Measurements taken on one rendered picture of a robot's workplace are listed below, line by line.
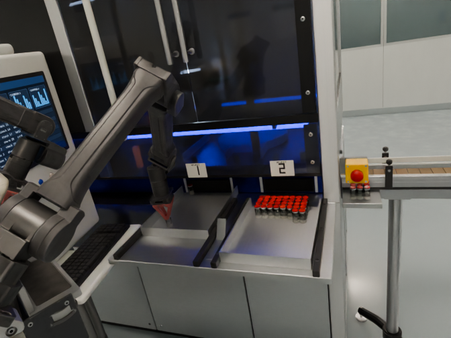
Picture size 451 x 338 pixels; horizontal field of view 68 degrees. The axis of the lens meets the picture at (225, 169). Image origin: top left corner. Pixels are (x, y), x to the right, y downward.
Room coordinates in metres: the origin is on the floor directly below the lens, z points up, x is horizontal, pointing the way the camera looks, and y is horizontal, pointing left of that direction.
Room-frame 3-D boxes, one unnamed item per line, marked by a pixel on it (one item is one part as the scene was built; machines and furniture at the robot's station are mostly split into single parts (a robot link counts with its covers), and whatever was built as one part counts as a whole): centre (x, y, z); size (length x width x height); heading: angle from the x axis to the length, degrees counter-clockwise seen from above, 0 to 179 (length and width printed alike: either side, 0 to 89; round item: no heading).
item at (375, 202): (1.08, -0.47, 0.87); 0.14 x 0.13 x 0.02; 158
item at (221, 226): (0.91, 0.07, 0.91); 0.14 x 0.03 x 0.06; 158
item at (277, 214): (1.01, -0.16, 0.90); 0.18 x 0.02 x 0.05; 67
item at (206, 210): (1.16, 0.15, 0.90); 0.34 x 0.26 x 0.04; 158
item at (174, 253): (1.03, 0.02, 0.87); 0.70 x 0.48 x 0.02; 68
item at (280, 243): (0.93, -0.13, 0.90); 0.34 x 0.26 x 0.04; 157
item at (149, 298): (1.89, 0.39, 0.44); 2.06 x 1.00 x 0.88; 68
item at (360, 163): (1.05, -0.44, 0.99); 0.08 x 0.07 x 0.07; 158
